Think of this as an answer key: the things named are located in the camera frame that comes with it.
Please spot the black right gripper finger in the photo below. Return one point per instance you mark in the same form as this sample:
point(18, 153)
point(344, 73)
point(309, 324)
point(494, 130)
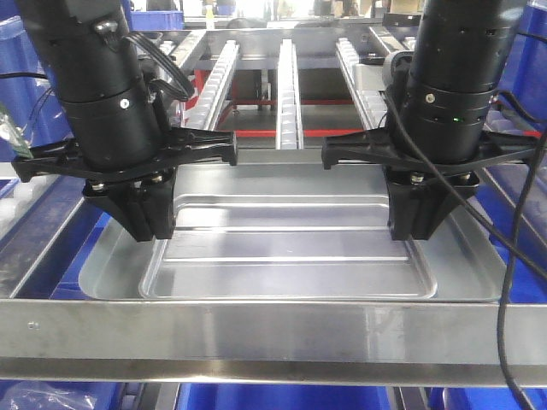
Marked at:
point(125, 208)
point(159, 208)

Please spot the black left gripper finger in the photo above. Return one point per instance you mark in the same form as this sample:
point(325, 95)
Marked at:
point(434, 205)
point(402, 210)

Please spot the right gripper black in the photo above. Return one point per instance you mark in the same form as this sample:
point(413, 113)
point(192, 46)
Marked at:
point(375, 146)

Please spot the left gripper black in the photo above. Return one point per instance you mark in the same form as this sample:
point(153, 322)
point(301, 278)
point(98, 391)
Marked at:
point(107, 155)

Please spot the small silver metal tray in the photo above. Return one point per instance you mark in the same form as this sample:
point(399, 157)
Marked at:
point(285, 247)

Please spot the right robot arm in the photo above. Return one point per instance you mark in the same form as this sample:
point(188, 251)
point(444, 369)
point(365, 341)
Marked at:
point(438, 97)

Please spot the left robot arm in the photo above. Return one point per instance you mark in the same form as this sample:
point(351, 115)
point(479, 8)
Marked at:
point(161, 77)

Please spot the large silver metal tray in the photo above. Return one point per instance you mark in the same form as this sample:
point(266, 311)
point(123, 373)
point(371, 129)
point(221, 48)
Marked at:
point(461, 258)

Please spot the steel front cross beam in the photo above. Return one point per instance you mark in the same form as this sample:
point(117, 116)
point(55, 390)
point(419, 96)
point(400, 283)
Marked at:
point(365, 343)

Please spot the blue crate left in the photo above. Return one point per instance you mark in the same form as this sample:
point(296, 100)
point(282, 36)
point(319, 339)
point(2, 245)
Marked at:
point(525, 76)

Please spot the distant blue bin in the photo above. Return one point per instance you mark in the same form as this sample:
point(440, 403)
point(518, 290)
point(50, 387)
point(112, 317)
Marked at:
point(157, 20)

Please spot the lower left blue bin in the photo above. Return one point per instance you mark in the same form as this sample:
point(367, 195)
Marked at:
point(108, 393)

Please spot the lower right blue bin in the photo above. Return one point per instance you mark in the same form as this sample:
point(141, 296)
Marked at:
point(472, 399)

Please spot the lower middle blue bin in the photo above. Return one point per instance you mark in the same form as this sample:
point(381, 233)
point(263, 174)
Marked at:
point(280, 396)

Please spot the plastic bag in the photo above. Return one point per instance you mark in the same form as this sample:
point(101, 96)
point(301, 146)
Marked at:
point(39, 395)

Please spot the roller conveyor rail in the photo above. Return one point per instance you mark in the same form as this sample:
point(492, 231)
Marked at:
point(206, 112)
point(364, 83)
point(185, 47)
point(289, 125)

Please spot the red table frame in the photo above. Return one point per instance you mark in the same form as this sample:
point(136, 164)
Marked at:
point(250, 108)

